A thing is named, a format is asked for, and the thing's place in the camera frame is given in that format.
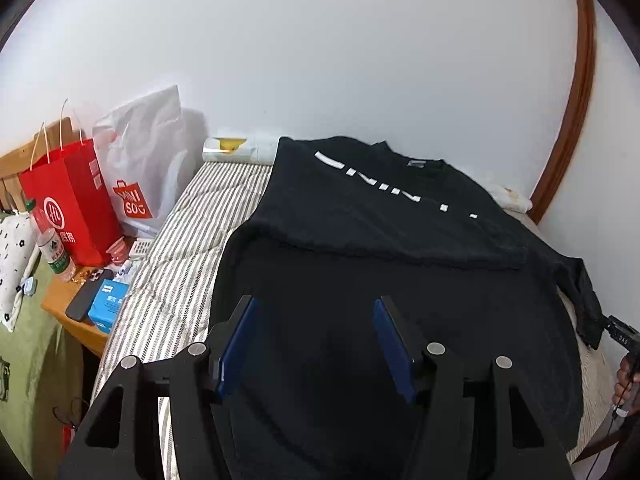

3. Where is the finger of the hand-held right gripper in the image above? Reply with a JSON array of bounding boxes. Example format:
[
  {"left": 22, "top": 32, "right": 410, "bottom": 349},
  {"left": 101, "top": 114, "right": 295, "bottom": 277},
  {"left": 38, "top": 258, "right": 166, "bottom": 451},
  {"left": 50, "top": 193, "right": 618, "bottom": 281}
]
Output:
[{"left": 597, "top": 313, "right": 640, "bottom": 357}]

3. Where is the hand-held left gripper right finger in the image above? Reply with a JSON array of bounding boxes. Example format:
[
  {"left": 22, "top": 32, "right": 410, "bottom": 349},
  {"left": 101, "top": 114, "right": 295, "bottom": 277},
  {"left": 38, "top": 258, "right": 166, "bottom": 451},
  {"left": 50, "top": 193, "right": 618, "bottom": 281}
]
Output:
[{"left": 373, "top": 294, "right": 576, "bottom": 480}]

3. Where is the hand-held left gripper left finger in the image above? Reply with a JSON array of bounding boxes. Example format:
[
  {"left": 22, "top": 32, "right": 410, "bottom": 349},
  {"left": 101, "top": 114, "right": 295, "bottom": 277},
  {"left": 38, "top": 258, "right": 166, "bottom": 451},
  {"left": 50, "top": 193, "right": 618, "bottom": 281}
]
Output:
[{"left": 57, "top": 294, "right": 261, "bottom": 480}]

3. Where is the black printed shirt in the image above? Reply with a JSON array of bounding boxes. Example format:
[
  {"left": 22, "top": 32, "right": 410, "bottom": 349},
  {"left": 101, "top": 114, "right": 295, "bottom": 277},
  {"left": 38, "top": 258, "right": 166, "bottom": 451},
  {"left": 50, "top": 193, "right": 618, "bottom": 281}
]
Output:
[{"left": 207, "top": 135, "right": 607, "bottom": 480}]

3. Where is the person's right hand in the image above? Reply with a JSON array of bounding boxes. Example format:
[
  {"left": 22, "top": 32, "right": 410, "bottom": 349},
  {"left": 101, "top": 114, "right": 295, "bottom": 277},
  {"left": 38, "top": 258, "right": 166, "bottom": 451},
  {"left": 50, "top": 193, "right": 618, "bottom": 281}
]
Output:
[{"left": 614, "top": 352, "right": 640, "bottom": 408}]

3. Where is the striped bed mattress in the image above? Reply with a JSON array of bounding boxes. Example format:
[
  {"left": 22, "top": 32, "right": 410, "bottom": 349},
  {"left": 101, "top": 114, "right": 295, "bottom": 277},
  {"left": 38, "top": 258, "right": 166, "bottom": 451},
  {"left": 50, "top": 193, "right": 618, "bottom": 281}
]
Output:
[{"left": 90, "top": 160, "right": 628, "bottom": 480}]

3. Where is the blue tissue box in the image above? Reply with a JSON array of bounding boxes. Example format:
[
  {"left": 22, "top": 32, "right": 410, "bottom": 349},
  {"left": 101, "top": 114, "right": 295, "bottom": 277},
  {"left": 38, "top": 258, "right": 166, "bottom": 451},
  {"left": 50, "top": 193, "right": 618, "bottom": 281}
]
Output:
[{"left": 88, "top": 279, "right": 130, "bottom": 333}]

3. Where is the pink plastic cup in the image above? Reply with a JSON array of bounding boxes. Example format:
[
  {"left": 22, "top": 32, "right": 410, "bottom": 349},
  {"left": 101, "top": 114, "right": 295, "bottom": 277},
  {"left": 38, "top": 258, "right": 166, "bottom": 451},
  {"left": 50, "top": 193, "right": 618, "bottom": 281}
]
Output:
[{"left": 107, "top": 237, "right": 132, "bottom": 267}]

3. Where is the black smartphone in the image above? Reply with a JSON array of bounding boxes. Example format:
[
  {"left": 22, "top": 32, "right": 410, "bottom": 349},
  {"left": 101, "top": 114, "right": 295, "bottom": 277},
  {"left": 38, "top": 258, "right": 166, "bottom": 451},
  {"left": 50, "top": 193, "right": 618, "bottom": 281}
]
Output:
[{"left": 65, "top": 269, "right": 115, "bottom": 322}]

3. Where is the wooden nightstand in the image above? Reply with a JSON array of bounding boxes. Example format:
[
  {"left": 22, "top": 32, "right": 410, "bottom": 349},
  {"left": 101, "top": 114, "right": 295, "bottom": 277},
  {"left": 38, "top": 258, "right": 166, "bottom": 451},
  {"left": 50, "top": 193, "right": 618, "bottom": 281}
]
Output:
[{"left": 41, "top": 260, "right": 126, "bottom": 356}]

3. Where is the white crumpled cloth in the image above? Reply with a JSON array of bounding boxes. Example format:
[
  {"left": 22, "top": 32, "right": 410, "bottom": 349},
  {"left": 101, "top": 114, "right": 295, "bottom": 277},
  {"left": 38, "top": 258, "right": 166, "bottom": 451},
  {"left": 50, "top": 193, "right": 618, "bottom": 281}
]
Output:
[{"left": 487, "top": 185, "right": 533, "bottom": 216}]

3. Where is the white plastic shopping bag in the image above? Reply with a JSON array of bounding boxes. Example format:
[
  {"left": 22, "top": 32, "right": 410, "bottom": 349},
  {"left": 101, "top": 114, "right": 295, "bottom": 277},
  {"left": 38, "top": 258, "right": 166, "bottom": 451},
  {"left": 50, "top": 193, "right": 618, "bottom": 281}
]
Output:
[{"left": 92, "top": 85, "right": 198, "bottom": 238}]

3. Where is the clear plastic water bottle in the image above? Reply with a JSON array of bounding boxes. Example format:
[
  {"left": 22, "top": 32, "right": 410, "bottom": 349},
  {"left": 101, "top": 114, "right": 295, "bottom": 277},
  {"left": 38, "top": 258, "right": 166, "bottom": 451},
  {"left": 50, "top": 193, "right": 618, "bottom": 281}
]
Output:
[{"left": 25, "top": 199, "right": 77, "bottom": 283}]

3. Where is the green blanket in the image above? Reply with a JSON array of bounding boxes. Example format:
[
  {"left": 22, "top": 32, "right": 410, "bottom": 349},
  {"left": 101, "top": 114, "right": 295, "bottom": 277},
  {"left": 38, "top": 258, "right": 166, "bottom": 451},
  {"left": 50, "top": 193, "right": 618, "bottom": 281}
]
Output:
[{"left": 0, "top": 265, "right": 101, "bottom": 461}]

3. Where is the red paper shopping bag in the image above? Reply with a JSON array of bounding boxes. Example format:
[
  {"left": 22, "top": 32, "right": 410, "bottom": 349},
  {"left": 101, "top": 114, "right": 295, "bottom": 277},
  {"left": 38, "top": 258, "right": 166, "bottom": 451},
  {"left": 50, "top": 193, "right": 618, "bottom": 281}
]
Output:
[{"left": 19, "top": 100, "right": 126, "bottom": 268}]

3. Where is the brown wooden trim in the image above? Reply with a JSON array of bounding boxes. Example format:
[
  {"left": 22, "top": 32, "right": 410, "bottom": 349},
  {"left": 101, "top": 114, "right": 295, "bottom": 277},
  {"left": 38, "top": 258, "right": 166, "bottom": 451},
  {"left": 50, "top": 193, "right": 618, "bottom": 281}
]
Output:
[{"left": 530, "top": 0, "right": 598, "bottom": 226}]

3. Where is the white floral pillow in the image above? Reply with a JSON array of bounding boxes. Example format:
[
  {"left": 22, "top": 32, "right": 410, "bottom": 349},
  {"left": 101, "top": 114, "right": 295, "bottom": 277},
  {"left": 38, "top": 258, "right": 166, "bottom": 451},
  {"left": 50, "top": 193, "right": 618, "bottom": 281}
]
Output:
[{"left": 0, "top": 212, "right": 41, "bottom": 331}]

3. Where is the wooden headboard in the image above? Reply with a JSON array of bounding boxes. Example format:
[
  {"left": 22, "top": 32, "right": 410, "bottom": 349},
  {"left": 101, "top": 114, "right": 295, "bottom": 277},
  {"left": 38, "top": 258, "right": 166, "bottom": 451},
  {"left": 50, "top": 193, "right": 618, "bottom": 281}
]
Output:
[{"left": 0, "top": 120, "right": 71, "bottom": 216}]

